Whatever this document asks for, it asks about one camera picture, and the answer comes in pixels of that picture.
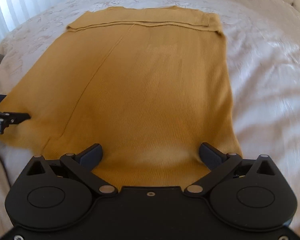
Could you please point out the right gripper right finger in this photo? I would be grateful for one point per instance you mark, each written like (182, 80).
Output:
(232, 175)

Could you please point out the mustard yellow knit garment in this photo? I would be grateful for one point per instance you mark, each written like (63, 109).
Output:
(148, 85)

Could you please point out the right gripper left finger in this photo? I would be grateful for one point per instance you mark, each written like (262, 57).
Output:
(70, 175)

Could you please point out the white floral bedspread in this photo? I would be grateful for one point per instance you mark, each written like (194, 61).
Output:
(263, 58)

